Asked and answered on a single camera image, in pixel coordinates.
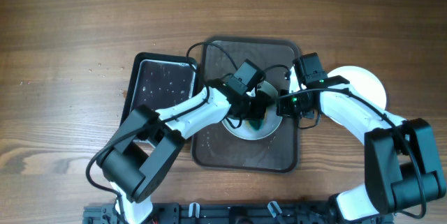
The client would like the white plate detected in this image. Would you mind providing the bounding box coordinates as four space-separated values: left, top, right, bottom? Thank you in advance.
328 66 387 110

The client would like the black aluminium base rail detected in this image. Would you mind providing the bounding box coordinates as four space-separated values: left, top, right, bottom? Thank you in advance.
82 201 336 224

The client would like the green yellow sponge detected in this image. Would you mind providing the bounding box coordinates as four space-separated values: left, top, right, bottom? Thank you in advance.
247 119 265 130

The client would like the pale blue plate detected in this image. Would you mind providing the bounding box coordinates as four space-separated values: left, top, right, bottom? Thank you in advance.
222 81 282 140

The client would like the small black metal tray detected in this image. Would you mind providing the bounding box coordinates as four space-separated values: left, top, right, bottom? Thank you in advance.
120 52 197 123

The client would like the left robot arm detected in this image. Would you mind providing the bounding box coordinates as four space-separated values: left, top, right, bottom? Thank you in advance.
92 60 268 223

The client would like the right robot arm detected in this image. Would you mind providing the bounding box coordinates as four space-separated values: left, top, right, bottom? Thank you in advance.
277 53 446 223

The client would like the brown plastic serving tray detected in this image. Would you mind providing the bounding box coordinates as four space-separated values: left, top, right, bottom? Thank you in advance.
191 36 301 173

